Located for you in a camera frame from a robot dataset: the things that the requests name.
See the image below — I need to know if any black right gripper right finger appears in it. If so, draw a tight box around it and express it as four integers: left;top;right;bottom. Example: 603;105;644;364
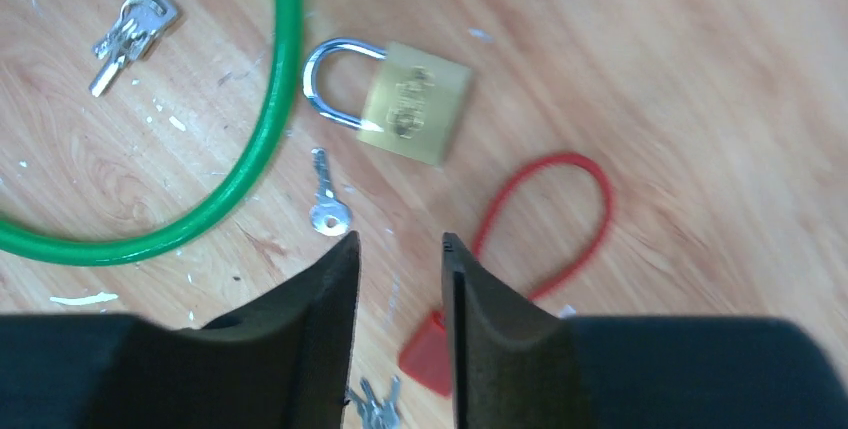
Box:
442;233;847;428

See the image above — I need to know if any small padlock key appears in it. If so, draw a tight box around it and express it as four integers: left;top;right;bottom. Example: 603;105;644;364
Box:
309;147;352;237

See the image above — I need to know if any green cable lock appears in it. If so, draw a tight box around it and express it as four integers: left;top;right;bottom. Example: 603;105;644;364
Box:
1;0;304;267

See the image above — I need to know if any red cable lock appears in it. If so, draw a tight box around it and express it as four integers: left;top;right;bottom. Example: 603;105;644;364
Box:
398;152;615;399

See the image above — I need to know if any brass padlock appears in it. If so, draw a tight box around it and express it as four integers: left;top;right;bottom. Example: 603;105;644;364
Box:
302;38;473;166

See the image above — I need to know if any silver key bunch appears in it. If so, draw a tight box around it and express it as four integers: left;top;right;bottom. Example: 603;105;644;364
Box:
89;0;180;97

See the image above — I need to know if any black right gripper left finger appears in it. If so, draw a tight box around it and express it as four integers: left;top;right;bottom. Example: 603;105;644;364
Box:
1;233;361;428

